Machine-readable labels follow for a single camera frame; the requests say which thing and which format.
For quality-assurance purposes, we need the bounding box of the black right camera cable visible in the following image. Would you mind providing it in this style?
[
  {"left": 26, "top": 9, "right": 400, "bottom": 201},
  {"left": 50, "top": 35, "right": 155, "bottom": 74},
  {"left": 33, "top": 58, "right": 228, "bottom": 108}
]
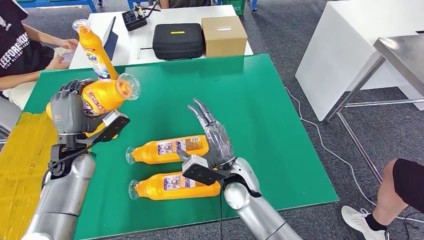
[{"left": 218, "top": 180, "right": 226, "bottom": 240}]

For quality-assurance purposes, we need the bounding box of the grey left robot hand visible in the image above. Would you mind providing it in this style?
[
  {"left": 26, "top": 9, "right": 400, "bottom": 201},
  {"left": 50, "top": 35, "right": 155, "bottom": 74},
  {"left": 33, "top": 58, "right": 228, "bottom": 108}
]
[{"left": 49, "top": 78, "right": 112, "bottom": 147}]

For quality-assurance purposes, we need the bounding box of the white block table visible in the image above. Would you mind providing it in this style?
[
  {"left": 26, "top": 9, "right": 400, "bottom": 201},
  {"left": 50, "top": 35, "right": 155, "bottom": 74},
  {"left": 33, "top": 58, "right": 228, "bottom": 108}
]
[{"left": 295, "top": 0, "right": 424, "bottom": 122}]

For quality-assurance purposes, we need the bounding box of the tablet in blue folio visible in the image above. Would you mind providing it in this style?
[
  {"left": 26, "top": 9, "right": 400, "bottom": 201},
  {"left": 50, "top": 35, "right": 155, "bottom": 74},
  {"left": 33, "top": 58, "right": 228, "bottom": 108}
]
[{"left": 101, "top": 15, "right": 119, "bottom": 62}]

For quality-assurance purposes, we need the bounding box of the seated person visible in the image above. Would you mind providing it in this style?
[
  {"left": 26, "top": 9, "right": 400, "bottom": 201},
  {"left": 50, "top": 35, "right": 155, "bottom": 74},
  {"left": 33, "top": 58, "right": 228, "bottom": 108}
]
[{"left": 0, "top": 0, "right": 80, "bottom": 110}]

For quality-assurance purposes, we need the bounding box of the green plastic crate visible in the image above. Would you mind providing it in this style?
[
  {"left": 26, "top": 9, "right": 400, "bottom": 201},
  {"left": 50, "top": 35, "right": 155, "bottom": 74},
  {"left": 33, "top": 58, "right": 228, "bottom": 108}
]
[{"left": 222, "top": 0, "right": 247, "bottom": 16}]

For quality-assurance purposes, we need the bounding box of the orange detergent bottle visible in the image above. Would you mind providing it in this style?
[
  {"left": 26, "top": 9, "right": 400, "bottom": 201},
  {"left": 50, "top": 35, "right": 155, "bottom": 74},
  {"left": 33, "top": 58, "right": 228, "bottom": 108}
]
[
  {"left": 45, "top": 72, "right": 142, "bottom": 138},
  {"left": 125, "top": 135, "right": 211, "bottom": 166},
  {"left": 72, "top": 18, "right": 119, "bottom": 81},
  {"left": 128, "top": 171, "right": 222, "bottom": 201}
]

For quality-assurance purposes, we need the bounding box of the yellow plastic sheet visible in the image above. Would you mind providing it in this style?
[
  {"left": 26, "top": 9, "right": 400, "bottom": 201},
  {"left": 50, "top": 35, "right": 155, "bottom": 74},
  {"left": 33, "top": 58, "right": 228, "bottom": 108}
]
[{"left": 0, "top": 110, "right": 121, "bottom": 240}]

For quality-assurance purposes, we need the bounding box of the person behind white desk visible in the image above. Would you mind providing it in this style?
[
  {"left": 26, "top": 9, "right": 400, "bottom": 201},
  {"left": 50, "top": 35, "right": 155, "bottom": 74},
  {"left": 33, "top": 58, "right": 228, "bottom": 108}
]
[{"left": 155, "top": 0, "right": 216, "bottom": 9}]

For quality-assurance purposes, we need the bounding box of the black floor cable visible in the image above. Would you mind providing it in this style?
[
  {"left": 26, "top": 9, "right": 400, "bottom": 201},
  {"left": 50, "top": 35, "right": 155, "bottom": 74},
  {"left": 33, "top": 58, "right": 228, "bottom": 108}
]
[{"left": 402, "top": 211, "right": 424, "bottom": 240}]

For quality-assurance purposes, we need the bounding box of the black camera cable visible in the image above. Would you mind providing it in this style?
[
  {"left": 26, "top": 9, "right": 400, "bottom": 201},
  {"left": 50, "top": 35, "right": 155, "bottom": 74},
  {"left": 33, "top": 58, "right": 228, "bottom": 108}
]
[
  {"left": 41, "top": 142, "right": 98, "bottom": 190},
  {"left": 218, "top": 180, "right": 226, "bottom": 240}
]

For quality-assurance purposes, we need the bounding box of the person with white shoe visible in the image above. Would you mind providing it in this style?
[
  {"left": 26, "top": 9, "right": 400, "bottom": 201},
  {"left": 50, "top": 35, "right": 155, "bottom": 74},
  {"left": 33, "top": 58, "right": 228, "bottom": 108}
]
[{"left": 341, "top": 157, "right": 424, "bottom": 240}]

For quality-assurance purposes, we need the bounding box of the black left camera cable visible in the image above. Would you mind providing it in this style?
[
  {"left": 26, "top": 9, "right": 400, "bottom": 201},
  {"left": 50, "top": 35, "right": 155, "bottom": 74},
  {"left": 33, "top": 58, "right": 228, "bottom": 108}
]
[{"left": 41, "top": 142, "right": 98, "bottom": 190}]

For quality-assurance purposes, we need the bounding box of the black carrying case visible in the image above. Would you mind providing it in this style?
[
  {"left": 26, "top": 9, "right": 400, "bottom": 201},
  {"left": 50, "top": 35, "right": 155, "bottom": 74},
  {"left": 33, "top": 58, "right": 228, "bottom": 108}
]
[{"left": 152, "top": 23, "right": 205, "bottom": 61}]

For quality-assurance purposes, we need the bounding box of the black remote controller with antennas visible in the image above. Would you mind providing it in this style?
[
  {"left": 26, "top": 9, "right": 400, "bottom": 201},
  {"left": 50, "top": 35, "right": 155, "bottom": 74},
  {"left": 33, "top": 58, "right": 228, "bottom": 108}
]
[{"left": 121, "top": 3, "right": 162, "bottom": 32}]

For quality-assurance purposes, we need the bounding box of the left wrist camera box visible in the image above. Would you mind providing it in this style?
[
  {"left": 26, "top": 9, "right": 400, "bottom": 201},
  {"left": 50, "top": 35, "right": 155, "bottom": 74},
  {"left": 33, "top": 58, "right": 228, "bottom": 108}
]
[{"left": 84, "top": 109, "right": 131, "bottom": 145}]

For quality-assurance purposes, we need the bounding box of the brown cardboard box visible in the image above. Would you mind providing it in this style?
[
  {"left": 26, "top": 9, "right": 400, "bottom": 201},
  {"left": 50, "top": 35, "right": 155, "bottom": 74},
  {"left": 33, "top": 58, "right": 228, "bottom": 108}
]
[{"left": 201, "top": 15, "right": 248, "bottom": 59}]

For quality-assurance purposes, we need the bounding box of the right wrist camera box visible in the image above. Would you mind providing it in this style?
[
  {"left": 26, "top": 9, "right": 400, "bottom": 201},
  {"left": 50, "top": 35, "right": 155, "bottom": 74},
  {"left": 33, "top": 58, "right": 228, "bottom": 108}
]
[{"left": 182, "top": 154, "right": 229, "bottom": 186}]

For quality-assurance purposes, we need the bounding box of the stainless steel table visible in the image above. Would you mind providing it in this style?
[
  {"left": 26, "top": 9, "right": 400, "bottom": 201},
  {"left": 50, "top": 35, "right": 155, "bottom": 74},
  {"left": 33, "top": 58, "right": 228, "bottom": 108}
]
[{"left": 326, "top": 34, "right": 424, "bottom": 185}]

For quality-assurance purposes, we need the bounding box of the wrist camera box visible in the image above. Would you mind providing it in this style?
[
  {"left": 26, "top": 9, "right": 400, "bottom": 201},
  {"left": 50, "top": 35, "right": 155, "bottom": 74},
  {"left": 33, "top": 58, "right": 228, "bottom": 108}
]
[
  {"left": 182, "top": 154, "right": 229, "bottom": 186},
  {"left": 84, "top": 109, "right": 131, "bottom": 145}
]

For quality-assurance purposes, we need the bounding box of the white floor cable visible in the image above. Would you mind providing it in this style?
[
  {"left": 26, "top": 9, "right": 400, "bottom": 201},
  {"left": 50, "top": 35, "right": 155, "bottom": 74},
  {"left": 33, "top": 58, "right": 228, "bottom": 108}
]
[{"left": 284, "top": 86, "right": 424, "bottom": 223}]

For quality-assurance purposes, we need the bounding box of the white desk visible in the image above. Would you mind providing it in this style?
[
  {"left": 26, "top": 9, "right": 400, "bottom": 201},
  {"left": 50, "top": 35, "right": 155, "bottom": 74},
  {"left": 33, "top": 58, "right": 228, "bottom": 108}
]
[{"left": 68, "top": 4, "right": 255, "bottom": 70}]

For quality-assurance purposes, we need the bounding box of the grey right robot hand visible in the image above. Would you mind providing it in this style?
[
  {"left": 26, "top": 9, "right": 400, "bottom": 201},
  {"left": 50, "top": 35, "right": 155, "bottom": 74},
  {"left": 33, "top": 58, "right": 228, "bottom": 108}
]
[{"left": 177, "top": 97, "right": 237, "bottom": 170}]

